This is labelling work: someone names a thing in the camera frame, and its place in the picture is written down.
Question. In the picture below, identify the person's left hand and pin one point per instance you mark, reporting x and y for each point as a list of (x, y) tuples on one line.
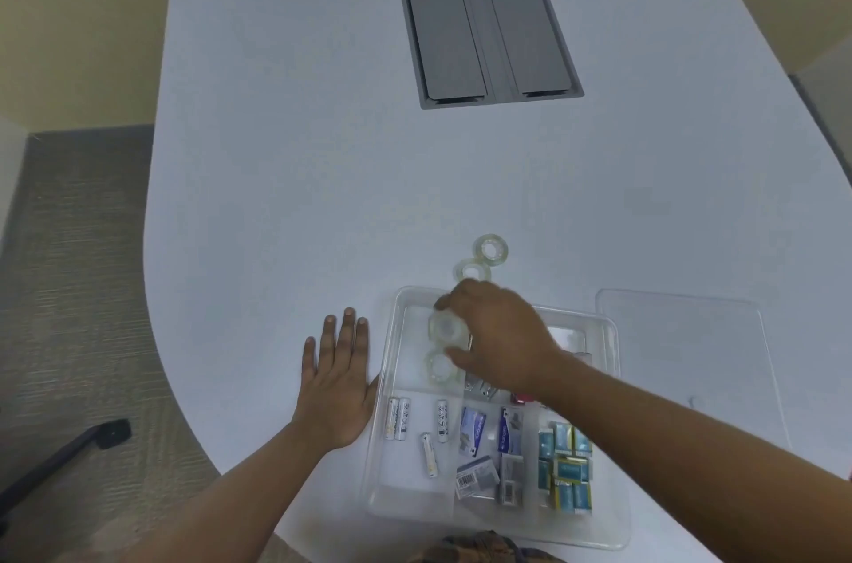
[(339, 396)]

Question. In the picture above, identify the person's right hand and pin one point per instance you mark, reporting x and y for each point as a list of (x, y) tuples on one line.
[(506, 343)]

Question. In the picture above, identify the transparent tape roll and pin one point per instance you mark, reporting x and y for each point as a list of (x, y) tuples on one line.
[(431, 373), (440, 329), (480, 243), (460, 268)]

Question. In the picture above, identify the clear plastic organizer tray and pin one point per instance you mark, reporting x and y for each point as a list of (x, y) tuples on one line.
[(406, 483)]

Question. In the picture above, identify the clear plastic lid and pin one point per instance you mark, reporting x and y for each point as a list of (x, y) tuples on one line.
[(685, 343)]

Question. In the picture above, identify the person's right forearm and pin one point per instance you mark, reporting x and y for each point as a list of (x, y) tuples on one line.
[(679, 456)]

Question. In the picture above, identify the person's left forearm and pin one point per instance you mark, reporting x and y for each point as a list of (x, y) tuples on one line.
[(246, 503)]

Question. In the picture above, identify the blue and white packet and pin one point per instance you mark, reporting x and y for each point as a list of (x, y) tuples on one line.
[(510, 431), (472, 429)]

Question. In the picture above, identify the white barcode card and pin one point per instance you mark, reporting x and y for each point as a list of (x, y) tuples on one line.
[(478, 476)]

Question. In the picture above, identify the white barcode packet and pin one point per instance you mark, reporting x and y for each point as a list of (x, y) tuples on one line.
[(511, 481)]

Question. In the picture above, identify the pile of blue staple boxes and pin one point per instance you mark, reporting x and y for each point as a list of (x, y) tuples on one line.
[(564, 469)]

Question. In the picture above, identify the plaid shirt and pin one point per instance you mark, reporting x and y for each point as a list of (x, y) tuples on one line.
[(486, 549)]

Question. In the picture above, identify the black chair base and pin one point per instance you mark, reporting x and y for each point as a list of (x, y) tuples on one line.
[(60, 459)]

